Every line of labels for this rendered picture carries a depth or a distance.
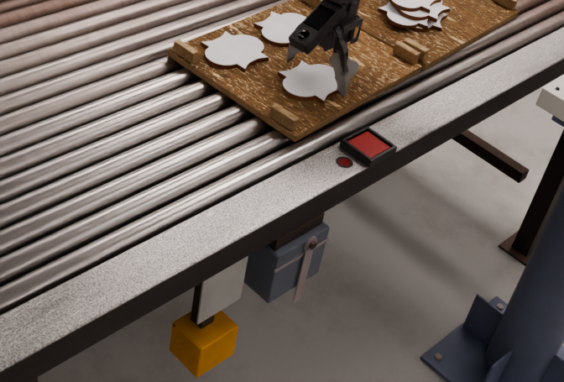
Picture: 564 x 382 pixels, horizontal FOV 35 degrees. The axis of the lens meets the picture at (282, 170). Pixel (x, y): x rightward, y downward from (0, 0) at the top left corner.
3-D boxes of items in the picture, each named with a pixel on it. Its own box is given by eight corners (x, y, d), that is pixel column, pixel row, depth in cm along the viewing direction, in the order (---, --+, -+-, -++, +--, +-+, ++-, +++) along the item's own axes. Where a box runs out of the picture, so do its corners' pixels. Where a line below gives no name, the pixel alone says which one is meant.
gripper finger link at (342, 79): (369, 87, 173) (357, 42, 171) (351, 97, 170) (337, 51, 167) (357, 89, 176) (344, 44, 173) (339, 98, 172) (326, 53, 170)
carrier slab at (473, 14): (517, 16, 216) (519, 10, 215) (424, 70, 189) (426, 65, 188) (402, -42, 231) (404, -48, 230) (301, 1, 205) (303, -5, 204)
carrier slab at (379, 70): (420, 71, 189) (422, 65, 188) (295, 143, 163) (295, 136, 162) (300, 1, 205) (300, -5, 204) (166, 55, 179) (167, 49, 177)
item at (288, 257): (321, 288, 169) (339, 219, 158) (268, 322, 161) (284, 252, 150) (280, 253, 175) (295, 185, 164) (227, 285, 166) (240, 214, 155)
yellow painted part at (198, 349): (234, 354, 161) (251, 264, 146) (196, 379, 156) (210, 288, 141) (206, 327, 165) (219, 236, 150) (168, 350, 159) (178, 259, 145)
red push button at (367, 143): (389, 153, 166) (391, 147, 165) (368, 164, 162) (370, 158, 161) (366, 136, 169) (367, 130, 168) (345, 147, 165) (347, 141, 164)
